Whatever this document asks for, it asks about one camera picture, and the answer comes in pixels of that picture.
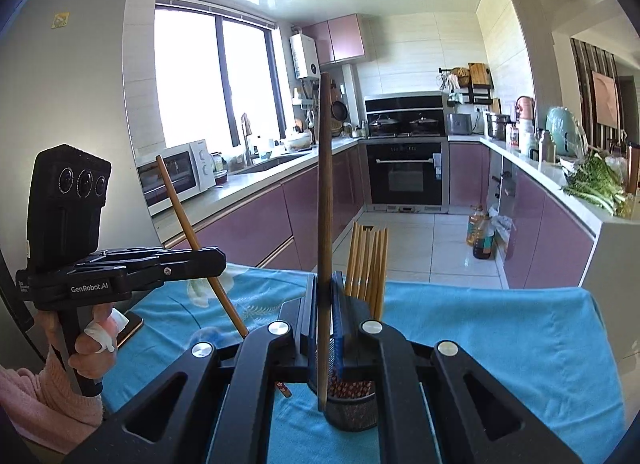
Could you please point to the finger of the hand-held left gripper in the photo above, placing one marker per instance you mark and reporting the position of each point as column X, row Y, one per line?
column 190, row 266
column 150, row 253

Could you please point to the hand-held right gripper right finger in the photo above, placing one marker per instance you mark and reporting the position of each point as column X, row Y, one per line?
column 340, row 324

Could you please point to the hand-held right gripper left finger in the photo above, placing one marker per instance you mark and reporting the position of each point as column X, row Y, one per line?
column 305, row 324

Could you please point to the light wooden chopstick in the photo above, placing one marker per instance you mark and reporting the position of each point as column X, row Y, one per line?
column 185, row 211

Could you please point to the bundle of wooden chopsticks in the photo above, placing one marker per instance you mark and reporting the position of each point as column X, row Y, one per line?
column 367, row 264

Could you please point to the black mesh utensil holder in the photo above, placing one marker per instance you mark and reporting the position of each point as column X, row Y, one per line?
column 350, row 414

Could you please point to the dark brown chopstick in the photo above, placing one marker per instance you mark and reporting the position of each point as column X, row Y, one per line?
column 325, row 194

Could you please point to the person's left forearm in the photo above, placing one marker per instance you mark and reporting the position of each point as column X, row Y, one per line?
column 40, row 404

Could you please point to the person's left hand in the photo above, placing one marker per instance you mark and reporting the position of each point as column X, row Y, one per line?
column 85, row 359

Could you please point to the red patterned chopstick end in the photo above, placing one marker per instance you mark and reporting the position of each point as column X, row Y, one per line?
column 283, row 389

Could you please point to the dark smartphone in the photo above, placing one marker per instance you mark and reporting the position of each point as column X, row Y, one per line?
column 131, row 326

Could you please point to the white kitchen countertop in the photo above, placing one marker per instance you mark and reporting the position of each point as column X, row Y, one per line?
column 225, row 194

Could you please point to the white microwave oven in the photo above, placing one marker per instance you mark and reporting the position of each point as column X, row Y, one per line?
column 200, row 168

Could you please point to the long purple base cabinets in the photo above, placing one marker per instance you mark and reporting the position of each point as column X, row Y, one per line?
column 310, row 214

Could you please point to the grey refrigerator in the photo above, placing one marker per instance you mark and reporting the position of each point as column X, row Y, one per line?
column 75, row 93

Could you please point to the kitchen sink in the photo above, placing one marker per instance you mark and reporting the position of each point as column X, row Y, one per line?
column 265, row 163

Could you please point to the blue floral tablecloth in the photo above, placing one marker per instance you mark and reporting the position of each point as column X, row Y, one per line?
column 475, row 344

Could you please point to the steel faucet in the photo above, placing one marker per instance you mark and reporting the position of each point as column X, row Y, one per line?
column 246, row 138

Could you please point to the black built-in oven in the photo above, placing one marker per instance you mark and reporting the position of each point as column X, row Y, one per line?
column 405, row 178

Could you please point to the dark liquid bottle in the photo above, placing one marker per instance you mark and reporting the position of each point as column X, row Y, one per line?
column 484, row 244

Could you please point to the white ceramic pot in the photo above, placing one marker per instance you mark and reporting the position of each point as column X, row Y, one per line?
column 298, row 140

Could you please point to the yellow oil bottle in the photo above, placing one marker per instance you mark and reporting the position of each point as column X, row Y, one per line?
column 476, row 226

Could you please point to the kitchen window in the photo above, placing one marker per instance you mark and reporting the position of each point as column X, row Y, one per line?
column 190, row 83

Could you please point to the plastic bag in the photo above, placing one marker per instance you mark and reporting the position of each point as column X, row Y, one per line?
column 504, row 239

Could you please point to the narrow purple base cabinet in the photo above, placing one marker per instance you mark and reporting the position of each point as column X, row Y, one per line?
column 467, row 173

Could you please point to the black pot with glass lid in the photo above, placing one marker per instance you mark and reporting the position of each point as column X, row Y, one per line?
column 384, row 124
column 425, row 123

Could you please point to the under-counter appliance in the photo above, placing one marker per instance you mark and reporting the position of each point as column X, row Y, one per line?
column 504, row 194

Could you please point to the hanging frying pan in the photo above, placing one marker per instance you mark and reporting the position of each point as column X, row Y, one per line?
column 338, row 110

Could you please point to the black integrated range hood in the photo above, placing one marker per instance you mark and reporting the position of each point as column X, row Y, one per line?
column 405, row 104

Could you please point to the silver toaster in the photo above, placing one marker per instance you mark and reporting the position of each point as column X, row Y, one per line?
column 459, row 124

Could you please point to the white water heater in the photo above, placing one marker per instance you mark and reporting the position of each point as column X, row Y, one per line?
column 305, row 56

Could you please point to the steel stockpot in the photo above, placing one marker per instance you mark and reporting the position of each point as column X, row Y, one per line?
column 497, row 126

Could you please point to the steel thermos flask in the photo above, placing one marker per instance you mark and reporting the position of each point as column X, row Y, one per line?
column 546, row 146

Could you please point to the pink electric kettle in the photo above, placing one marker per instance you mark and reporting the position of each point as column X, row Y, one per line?
column 525, row 108

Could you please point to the white counter peninsula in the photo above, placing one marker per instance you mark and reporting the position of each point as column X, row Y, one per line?
column 615, row 254

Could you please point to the wooden cutting board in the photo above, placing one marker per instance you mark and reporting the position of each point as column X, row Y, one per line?
column 478, row 74

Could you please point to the green leafy vegetables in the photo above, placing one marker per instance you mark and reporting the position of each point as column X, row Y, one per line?
column 595, row 186

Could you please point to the mint green appliance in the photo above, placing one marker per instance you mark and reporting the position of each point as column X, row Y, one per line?
column 562, row 131

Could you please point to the brown tumbler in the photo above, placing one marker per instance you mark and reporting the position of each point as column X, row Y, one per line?
column 632, row 168

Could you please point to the dark slatted divider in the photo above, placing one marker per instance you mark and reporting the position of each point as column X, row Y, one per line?
column 582, row 93

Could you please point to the black wall rack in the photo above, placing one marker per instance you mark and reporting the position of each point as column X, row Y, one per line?
column 475, row 93

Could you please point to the purple wall cabinet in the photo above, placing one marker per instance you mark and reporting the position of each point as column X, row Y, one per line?
column 345, row 38

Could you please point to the pink wall art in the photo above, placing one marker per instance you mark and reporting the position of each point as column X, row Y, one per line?
column 606, row 98

